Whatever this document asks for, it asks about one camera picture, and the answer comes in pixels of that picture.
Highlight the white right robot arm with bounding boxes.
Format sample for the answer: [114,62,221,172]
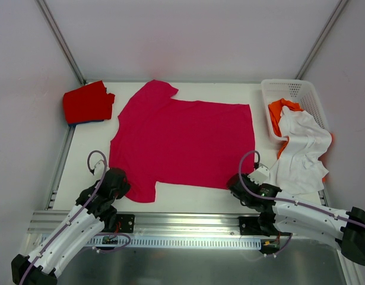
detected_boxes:
[227,174,365,266]

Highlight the magenta t shirt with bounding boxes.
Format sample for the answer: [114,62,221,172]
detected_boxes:
[109,80,255,203]

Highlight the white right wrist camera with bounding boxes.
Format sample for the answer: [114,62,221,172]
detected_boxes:
[248,164,270,185]

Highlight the orange t shirt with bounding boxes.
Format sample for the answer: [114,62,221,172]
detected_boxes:
[267,99,304,158]

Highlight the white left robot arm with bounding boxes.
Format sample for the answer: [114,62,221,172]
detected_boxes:
[11,168,131,284]

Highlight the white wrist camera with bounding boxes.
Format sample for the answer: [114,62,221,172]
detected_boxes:
[248,164,270,185]
[93,160,105,176]

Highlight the aluminium mounting rail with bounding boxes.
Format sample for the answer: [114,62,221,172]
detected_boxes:
[27,210,258,237]

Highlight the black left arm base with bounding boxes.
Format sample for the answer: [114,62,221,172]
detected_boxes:
[103,214,135,233]

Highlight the white t shirt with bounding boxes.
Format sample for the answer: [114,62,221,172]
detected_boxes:
[268,106,332,195]

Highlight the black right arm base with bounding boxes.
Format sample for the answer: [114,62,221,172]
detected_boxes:
[238,214,290,237]

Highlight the white perforated plastic basket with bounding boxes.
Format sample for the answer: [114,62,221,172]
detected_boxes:
[261,79,330,144]

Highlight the folded red t shirt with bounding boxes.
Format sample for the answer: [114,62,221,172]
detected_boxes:
[62,81,115,123]

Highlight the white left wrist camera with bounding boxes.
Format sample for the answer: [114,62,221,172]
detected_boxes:
[93,160,105,176]

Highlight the white slotted cable duct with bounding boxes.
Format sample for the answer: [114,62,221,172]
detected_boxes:
[86,236,262,251]

